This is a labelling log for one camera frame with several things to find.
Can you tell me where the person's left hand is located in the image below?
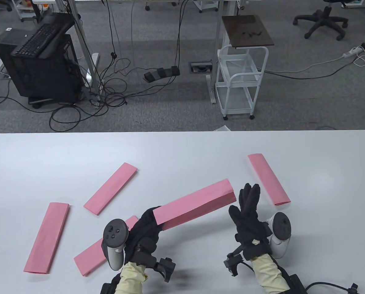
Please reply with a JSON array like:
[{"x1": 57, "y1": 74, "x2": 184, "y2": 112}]
[{"x1": 124, "y1": 206, "x2": 171, "y2": 264}]

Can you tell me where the person's right hand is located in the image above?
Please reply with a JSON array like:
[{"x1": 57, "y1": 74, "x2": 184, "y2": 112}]
[{"x1": 228, "y1": 183, "x2": 274, "y2": 261}]

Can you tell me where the pink paper sheet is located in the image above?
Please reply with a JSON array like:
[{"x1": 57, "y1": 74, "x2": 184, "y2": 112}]
[
  {"x1": 247, "y1": 153, "x2": 291, "y2": 206},
  {"x1": 83, "y1": 162, "x2": 138, "y2": 216},
  {"x1": 73, "y1": 215, "x2": 139, "y2": 277},
  {"x1": 153, "y1": 179, "x2": 237, "y2": 231},
  {"x1": 23, "y1": 202, "x2": 70, "y2": 274}
]

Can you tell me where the forearm sensor box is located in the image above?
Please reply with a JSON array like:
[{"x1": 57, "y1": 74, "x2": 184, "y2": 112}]
[
  {"x1": 277, "y1": 266, "x2": 308, "y2": 294},
  {"x1": 100, "y1": 276, "x2": 122, "y2": 294}
]

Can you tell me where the grey white VR controller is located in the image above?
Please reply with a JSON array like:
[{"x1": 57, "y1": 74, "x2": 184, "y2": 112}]
[
  {"x1": 101, "y1": 218, "x2": 130, "y2": 271},
  {"x1": 264, "y1": 212, "x2": 292, "y2": 259}
]

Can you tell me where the white rolling cart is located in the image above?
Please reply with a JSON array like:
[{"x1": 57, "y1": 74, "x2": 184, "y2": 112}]
[{"x1": 216, "y1": 45, "x2": 269, "y2": 120}]

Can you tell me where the metal floor socket box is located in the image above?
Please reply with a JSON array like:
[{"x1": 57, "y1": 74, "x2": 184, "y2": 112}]
[{"x1": 189, "y1": 62, "x2": 213, "y2": 74}]

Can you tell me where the black foot pedal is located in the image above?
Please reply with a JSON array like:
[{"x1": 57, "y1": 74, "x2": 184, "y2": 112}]
[{"x1": 144, "y1": 66, "x2": 181, "y2": 82}]

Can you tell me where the black computer tower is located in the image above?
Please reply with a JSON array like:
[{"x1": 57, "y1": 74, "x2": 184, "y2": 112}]
[{"x1": 0, "y1": 29, "x2": 82, "y2": 104}]

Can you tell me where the dark brown board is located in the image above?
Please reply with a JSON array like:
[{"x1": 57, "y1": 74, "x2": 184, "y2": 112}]
[{"x1": 221, "y1": 15, "x2": 275, "y2": 49}]

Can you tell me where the white power strip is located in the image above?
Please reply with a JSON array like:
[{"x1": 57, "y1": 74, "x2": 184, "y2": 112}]
[{"x1": 343, "y1": 46, "x2": 364, "y2": 58}]

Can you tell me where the white desk leg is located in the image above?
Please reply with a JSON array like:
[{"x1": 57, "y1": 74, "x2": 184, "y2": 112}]
[{"x1": 55, "y1": 0, "x2": 100, "y2": 107}]

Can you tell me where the black office chair base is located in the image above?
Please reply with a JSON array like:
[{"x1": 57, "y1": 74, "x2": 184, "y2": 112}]
[{"x1": 293, "y1": 0, "x2": 349, "y2": 41}]

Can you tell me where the black keyboard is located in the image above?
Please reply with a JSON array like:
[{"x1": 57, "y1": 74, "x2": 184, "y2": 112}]
[{"x1": 10, "y1": 23, "x2": 60, "y2": 58}]

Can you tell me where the black flat panel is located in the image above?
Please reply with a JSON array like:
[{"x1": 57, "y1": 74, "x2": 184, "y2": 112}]
[{"x1": 37, "y1": 12, "x2": 76, "y2": 58}]

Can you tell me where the white storage trolley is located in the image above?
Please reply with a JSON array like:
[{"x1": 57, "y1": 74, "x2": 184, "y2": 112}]
[{"x1": 11, "y1": 0, "x2": 39, "y2": 22}]

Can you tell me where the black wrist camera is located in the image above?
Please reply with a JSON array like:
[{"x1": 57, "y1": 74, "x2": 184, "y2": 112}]
[
  {"x1": 223, "y1": 245, "x2": 250, "y2": 277},
  {"x1": 152, "y1": 257, "x2": 175, "y2": 283}
]

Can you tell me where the black sensor cable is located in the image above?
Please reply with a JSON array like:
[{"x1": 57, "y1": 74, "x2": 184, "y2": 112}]
[{"x1": 305, "y1": 282, "x2": 359, "y2": 294}]

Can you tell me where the long black floor cable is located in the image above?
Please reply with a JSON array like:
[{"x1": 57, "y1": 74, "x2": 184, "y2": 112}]
[{"x1": 264, "y1": 58, "x2": 359, "y2": 80}]

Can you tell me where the tangle of black cables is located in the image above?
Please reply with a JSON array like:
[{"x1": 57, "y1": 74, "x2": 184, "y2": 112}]
[{"x1": 0, "y1": 0, "x2": 146, "y2": 133}]

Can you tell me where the black hanging cable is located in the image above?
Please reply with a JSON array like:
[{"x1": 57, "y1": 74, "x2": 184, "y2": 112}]
[{"x1": 170, "y1": 0, "x2": 190, "y2": 69}]

